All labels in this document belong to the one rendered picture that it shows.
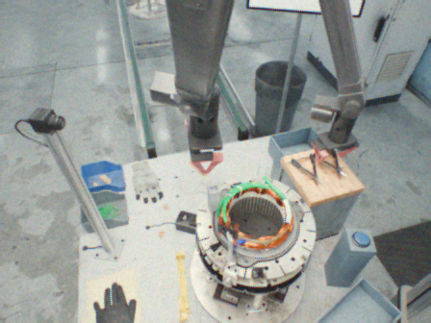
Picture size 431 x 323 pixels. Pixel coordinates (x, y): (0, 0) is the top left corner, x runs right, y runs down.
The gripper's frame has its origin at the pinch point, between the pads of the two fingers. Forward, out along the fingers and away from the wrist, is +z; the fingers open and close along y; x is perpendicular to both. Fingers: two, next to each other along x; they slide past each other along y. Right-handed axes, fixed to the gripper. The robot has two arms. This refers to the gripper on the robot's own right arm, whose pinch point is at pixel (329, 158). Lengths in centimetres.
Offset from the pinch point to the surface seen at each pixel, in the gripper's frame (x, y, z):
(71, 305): -25, 116, 108
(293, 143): -17.8, 1.4, 10.3
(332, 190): 10.2, 4.7, 2.6
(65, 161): -8, 75, -18
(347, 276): 29.9, 5.7, 21.7
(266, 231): 14.4, 28.0, 6.5
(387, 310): 43.9, 10.2, 4.9
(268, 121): -112, -43, 92
